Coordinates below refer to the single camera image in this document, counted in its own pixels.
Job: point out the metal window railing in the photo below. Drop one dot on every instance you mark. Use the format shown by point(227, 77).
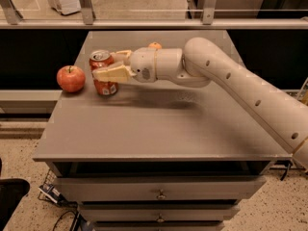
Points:
point(158, 14)

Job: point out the top grey drawer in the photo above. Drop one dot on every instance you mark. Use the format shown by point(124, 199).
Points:
point(158, 188)

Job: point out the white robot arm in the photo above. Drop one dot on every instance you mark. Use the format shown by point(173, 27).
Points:
point(200, 62)

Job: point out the bottom grey drawer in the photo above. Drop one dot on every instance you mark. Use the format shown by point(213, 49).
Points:
point(155, 226)

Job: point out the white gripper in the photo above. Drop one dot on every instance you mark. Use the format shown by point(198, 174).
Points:
point(142, 64)

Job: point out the grey drawer cabinet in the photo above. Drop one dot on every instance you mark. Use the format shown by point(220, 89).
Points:
point(155, 130)

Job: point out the red coke can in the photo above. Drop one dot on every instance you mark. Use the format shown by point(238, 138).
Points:
point(102, 58)

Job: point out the orange fruit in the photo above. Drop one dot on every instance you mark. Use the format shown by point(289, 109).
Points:
point(155, 45)

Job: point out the red apple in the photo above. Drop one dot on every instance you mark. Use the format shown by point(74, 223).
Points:
point(71, 78)

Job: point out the yellow metal frame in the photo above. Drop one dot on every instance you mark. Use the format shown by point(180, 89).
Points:
point(302, 95)

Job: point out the middle grey drawer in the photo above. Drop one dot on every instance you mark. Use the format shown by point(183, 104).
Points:
point(159, 212)

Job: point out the black chair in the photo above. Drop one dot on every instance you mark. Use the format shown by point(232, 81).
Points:
point(12, 190)

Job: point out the wire basket on floor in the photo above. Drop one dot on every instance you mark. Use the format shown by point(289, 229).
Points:
point(47, 190)

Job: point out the grey drawer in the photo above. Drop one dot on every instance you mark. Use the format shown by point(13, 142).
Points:
point(158, 188)
point(159, 212)
point(155, 226)

